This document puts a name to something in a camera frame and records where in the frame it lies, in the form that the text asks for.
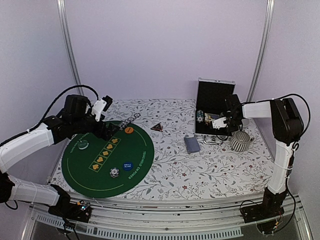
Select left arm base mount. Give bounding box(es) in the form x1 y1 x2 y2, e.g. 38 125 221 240
48 200 92 223

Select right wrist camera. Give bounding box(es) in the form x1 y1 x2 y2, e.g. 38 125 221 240
211 117 228 129

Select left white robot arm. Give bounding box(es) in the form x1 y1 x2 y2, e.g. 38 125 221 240
0 94 120 217

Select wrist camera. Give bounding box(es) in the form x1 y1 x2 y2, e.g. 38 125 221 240
211 117 228 129
91 95 113 122

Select white ceramic bowl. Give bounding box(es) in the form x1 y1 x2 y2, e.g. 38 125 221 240
241 118 250 128

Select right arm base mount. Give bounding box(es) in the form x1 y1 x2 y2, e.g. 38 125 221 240
239 198 297 236

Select aluminium frame post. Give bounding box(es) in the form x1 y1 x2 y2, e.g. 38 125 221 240
56 0 82 85
246 0 275 102

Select round green poker mat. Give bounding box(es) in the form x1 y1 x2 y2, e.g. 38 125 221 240
61 123 155 198

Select card deck in case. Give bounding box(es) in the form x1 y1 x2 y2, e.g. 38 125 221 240
204 112 220 124

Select front aluminium rail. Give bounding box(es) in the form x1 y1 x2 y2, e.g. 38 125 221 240
23 193 313 240

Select aluminium poker chip case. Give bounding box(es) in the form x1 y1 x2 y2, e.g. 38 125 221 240
194 77 236 137

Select blue playing card deck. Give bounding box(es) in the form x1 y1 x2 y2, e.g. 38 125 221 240
183 136 201 154

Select floral white tablecloth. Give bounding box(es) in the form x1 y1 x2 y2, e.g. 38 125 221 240
48 98 281 201

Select orange big blind button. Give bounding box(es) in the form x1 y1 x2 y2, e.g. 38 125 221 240
124 127 134 134

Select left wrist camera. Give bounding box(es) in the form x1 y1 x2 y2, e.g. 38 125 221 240
91 95 113 122

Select blue small blind button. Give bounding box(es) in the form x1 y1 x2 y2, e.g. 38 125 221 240
122 162 134 171

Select striped ceramic mug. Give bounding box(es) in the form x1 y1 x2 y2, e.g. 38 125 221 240
230 130 255 152

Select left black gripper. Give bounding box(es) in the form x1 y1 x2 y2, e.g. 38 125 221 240
72 110 121 141

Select black red triangular plaque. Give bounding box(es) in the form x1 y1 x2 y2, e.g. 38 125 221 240
150 123 163 132

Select right aluminium frame post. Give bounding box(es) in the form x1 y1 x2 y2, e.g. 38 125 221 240
246 0 275 102

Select clear dealer button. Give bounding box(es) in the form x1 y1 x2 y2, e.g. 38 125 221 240
77 140 89 150

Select left aluminium frame post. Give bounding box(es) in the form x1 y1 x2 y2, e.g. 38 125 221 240
56 0 82 85

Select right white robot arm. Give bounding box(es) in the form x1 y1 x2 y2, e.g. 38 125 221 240
225 93 305 218

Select poker chips in case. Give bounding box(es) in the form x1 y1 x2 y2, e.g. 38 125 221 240
196 109 205 124

